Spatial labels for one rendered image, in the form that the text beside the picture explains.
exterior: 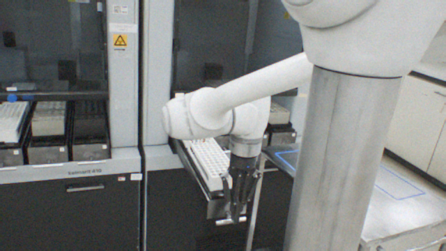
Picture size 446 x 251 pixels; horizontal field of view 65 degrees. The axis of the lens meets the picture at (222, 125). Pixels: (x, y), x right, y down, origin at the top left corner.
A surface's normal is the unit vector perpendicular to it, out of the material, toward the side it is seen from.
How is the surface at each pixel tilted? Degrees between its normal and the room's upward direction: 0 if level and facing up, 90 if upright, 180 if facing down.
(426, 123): 90
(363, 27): 109
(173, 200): 90
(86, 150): 90
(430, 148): 90
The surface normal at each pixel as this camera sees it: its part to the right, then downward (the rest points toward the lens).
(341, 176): -0.19, 0.33
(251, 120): 0.40, 0.38
